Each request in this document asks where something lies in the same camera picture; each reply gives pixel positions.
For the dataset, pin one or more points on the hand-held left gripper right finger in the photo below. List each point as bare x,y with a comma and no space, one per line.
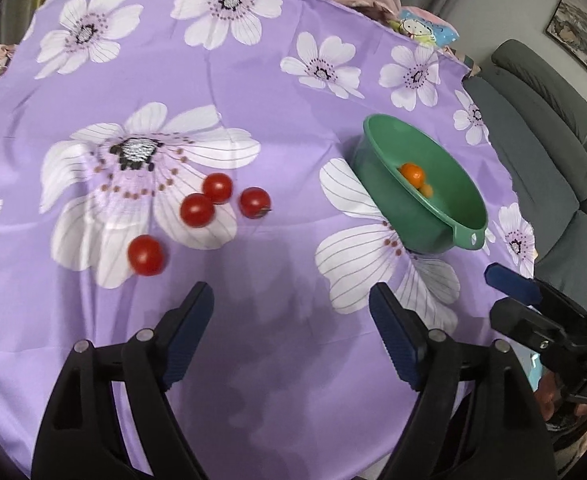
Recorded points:
393,330

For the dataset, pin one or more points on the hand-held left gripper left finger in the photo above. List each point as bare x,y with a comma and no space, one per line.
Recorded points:
188,330

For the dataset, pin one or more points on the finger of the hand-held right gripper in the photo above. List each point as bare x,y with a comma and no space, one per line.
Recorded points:
533,327
511,282

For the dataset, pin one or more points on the green plastic bowl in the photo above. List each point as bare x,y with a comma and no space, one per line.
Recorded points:
453,215

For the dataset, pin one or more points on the orange mandarin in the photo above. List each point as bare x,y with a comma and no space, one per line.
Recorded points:
412,172

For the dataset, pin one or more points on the person's right hand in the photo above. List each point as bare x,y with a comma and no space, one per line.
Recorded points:
556,405

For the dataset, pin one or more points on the red tomato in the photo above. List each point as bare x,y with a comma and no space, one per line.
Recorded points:
255,202
217,188
197,210
146,255

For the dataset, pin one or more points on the grey sofa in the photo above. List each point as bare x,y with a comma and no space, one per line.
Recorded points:
538,135

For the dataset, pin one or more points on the purple floral cloth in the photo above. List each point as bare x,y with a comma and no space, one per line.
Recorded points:
273,110

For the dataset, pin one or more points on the cartoon print cushion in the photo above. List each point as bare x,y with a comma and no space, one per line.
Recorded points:
423,27

